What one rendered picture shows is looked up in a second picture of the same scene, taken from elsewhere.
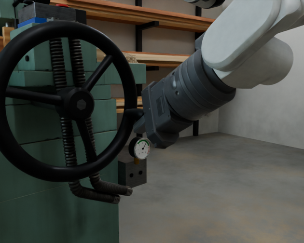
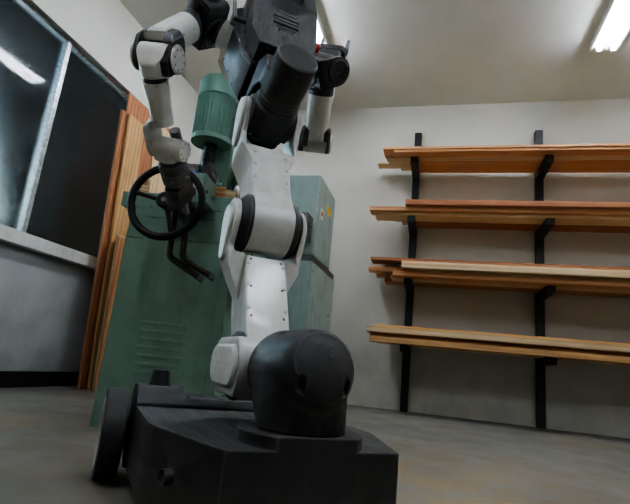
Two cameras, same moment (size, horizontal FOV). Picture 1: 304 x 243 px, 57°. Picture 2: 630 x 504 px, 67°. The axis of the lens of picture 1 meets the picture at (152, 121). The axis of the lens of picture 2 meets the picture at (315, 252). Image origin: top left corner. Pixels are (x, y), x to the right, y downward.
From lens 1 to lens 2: 1.57 m
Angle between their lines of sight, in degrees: 53
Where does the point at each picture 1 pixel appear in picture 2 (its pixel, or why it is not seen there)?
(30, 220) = (162, 286)
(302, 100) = not seen: outside the picture
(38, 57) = not seen: hidden behind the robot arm
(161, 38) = (590, 250)
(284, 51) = (174, 142)
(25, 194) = (164, 269)
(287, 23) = (146, 129)
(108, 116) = not seen: hidden behind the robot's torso
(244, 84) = (166, 160)
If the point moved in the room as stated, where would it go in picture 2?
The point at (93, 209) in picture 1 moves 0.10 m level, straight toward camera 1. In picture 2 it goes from (203, 297) to (182, 293)
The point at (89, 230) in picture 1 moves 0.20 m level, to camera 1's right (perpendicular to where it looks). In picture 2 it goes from (197, 311) to (225, 311)
